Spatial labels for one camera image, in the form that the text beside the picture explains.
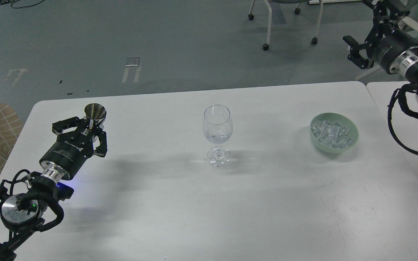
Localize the white chair frame with casters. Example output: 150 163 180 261
247 0 324 51

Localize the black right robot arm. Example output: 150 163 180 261
343 0 418 156

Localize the green bowl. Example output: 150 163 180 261
309 112 360 154

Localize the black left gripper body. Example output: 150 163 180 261
39 132 93 181

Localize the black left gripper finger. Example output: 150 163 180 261
52 117 86 137
93 127 108 158

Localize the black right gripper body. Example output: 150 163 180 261
365 23 418 75

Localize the clear wine glass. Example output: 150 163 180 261
203 104 233 167

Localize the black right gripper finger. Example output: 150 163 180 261
342 35 374 70
362 0 411 27

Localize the pile of ice cubes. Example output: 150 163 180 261
311 119 355 150

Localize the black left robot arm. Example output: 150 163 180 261
0 116 107 261

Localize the steel double jigger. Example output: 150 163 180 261
84 103 107 129

